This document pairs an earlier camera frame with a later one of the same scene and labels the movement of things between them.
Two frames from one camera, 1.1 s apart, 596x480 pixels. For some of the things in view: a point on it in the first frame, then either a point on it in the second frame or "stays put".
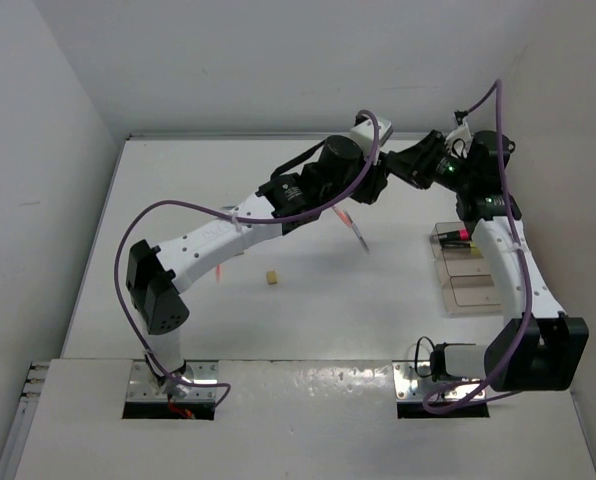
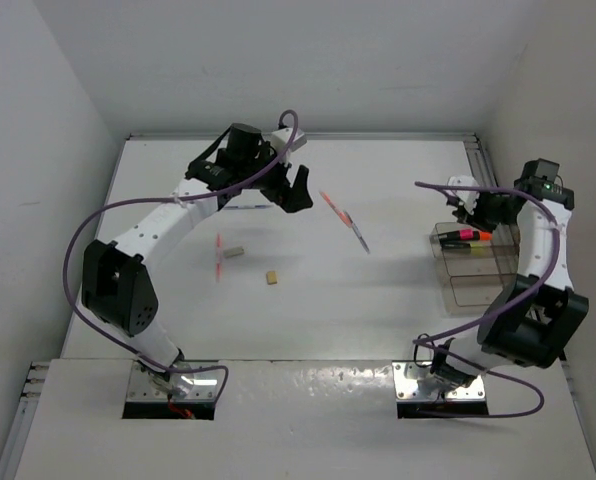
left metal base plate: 143,386 stays put
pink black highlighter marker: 455,235 stays put
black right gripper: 414,162 to 474,217
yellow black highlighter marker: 463,244 stays put
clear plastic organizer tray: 467,284 stays put
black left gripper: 374,181 to 287,197
